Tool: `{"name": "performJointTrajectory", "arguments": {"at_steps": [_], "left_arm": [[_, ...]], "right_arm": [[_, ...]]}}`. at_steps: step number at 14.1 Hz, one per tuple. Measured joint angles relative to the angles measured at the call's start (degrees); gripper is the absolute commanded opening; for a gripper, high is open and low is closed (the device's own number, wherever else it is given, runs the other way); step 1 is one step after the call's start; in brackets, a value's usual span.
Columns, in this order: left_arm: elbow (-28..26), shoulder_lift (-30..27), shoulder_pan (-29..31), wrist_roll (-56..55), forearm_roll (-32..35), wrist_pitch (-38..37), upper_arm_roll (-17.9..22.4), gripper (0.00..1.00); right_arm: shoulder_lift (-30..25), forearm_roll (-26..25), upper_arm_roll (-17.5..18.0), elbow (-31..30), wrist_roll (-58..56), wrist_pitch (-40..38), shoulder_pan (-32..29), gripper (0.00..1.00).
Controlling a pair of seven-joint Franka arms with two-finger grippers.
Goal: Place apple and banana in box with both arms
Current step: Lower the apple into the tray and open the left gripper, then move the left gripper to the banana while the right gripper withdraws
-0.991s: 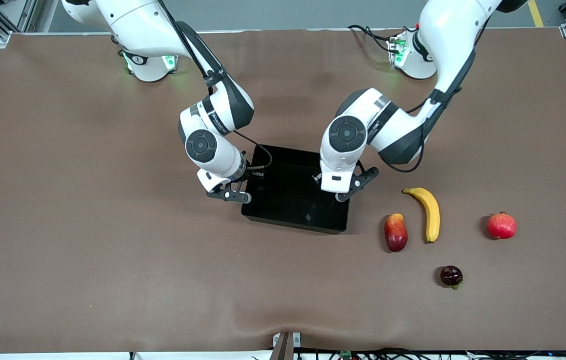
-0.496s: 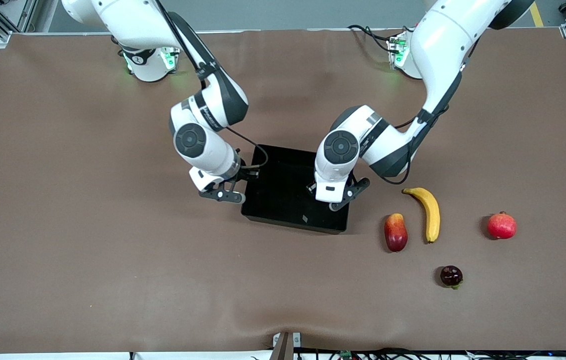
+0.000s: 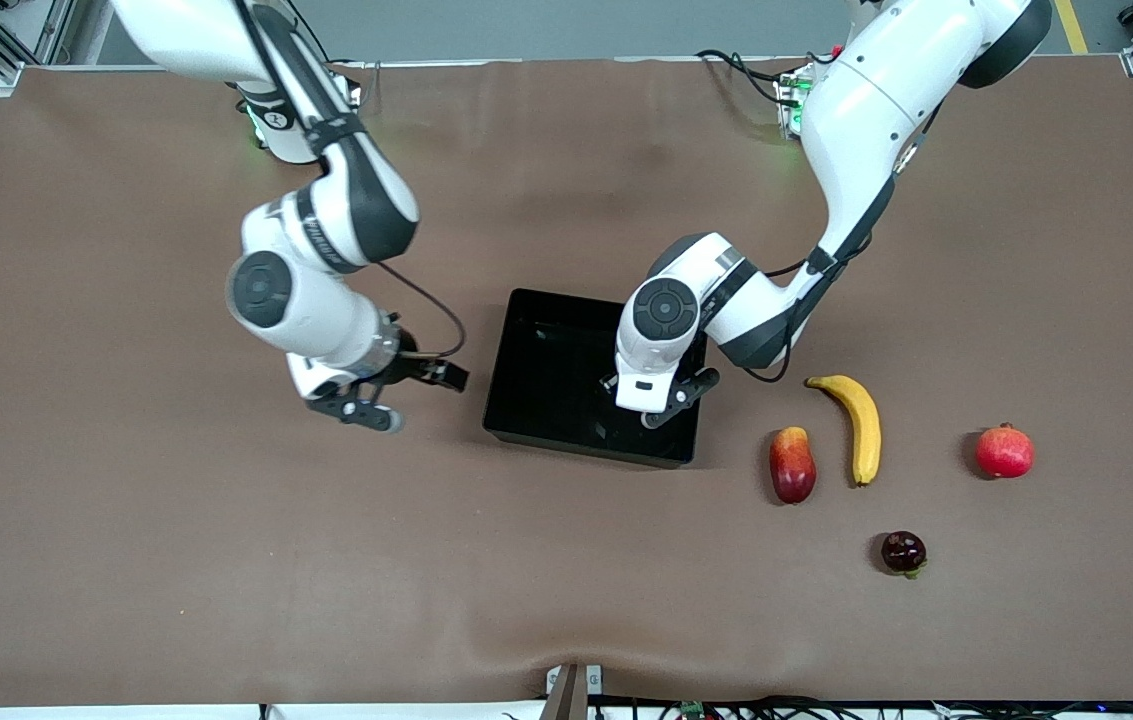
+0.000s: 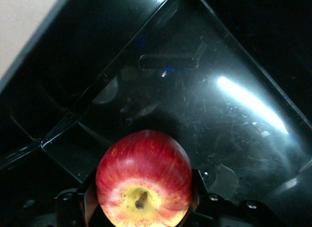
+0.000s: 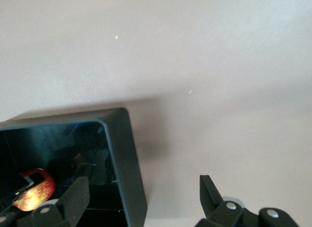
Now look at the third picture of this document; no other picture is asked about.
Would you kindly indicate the red yellow mango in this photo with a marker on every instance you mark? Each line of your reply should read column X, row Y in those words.
column 792, row 468

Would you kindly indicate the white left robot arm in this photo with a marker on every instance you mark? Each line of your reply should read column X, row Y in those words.
column 866, row 110

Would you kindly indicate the red pomegranate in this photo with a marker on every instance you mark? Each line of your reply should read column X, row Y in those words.
column 1005, row 453

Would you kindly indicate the grey metal bracket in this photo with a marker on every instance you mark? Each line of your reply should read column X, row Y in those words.
column 571, row 690

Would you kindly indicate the brown table mat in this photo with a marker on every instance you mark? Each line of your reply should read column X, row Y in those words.
column 126, row 500

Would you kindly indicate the dark purple mangosteen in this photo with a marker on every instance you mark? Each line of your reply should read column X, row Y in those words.
column 903, row 552

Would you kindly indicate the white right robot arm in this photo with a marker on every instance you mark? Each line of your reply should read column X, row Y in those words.
column 326, row 230

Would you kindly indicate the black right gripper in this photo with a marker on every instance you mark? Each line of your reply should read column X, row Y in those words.
column 416, row 367

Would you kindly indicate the yellow banana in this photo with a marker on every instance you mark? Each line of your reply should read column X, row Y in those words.
column 864, row 425

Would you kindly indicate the black plastic box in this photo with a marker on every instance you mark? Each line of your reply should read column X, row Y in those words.
column 546, row 390

